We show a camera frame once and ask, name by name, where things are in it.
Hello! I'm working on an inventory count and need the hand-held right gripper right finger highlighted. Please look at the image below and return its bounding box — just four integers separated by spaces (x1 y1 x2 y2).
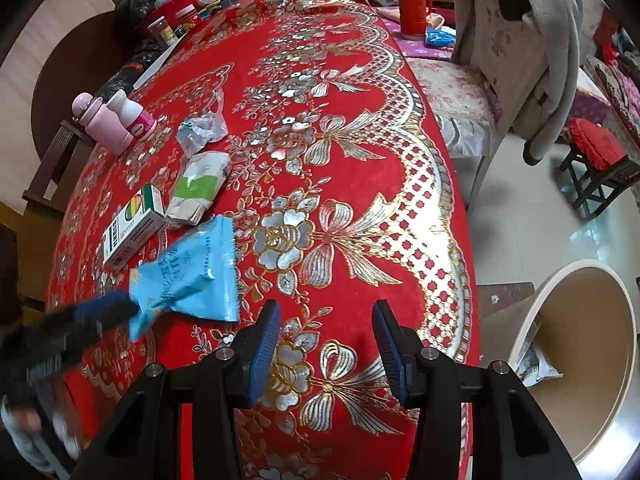
371 300 583 480

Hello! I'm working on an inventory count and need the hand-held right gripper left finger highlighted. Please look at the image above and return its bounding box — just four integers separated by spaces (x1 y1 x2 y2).
67 300 282 480

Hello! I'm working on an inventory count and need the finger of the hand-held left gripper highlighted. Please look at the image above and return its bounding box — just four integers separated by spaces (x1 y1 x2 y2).
70 290 142 335

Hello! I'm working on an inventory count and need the light blue snack packet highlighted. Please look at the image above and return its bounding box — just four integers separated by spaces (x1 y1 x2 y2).
129 215 241 343

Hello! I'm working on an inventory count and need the silver white snack bag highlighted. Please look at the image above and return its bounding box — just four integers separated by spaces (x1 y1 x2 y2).
515 317 563 386

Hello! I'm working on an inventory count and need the beige round waste bin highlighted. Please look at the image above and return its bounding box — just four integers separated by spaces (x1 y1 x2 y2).
495 259 638 466

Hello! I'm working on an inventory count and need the person's left forearm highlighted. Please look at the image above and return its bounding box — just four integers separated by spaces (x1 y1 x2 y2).
0 395 83 478

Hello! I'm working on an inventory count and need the white medicine box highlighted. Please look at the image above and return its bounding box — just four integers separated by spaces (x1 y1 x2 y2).
102 183 168 270

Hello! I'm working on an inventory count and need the dark wooden slatted chair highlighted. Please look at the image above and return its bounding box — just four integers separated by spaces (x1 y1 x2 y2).
20 120 96 306

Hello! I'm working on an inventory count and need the green white soft packet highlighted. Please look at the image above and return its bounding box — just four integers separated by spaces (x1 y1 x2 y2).
165 151 232 226

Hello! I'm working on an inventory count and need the red gold floral tablecloth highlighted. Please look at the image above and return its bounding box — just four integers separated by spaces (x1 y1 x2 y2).
45 0 483 480

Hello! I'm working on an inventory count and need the white bottle pink label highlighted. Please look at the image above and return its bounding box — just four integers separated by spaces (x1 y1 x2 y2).
106 90 157 142

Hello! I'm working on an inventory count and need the clear crumpled plastic bag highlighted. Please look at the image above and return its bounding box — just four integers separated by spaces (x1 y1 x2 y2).
176 92 228 156

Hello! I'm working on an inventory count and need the black floral bag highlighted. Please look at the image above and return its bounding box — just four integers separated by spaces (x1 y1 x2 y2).
95 35 173 101

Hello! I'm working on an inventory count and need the round dark wooden tabletop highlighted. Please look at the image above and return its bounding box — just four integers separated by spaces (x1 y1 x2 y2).
32 10 126 146

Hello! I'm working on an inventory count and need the chair with floral cushion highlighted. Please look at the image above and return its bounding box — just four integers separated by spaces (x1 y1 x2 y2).
405 0 586 211

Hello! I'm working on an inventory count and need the dark wooden stool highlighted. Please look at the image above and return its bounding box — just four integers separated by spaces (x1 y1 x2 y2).
560 152 640 211

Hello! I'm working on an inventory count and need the small medicine bottle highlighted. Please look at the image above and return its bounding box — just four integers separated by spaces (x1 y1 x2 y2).
149 16 178 47
175 5 201 36

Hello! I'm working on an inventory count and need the red seat cushion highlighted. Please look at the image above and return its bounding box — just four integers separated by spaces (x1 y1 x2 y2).
565 117 628 171

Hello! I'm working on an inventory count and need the red plastic basin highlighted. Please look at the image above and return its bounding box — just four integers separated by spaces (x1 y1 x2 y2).
150 0 211 26

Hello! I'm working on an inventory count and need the blue plastic bag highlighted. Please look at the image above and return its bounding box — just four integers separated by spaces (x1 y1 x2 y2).
425 27 458 48

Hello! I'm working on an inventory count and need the grey fleece coat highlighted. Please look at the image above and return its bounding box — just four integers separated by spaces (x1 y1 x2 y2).
452 0 586 163

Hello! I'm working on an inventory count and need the red thermos flask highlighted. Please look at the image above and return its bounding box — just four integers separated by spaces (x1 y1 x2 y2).
396 0 433 38

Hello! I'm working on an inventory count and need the sofa with floral quilts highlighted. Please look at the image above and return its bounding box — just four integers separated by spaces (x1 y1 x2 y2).
585 10 640 151

